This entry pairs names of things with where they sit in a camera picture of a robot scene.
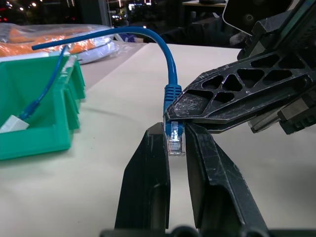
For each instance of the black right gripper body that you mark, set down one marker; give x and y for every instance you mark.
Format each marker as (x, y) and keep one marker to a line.
(296, 32)

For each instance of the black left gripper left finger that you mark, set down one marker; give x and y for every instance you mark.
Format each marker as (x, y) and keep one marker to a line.
(145, 177)

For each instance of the dark background table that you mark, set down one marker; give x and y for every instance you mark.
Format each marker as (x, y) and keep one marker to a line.
(205, 7)

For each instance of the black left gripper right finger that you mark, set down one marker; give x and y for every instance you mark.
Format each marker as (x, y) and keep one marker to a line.
(222, 187)

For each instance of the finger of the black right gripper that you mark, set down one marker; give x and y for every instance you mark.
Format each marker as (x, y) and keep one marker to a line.
(187, 106)
(219, 124)

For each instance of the green plastic bin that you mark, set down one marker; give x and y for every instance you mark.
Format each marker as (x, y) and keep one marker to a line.
(56, 133)

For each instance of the white coupler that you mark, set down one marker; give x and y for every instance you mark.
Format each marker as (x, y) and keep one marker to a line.
(13, 124)

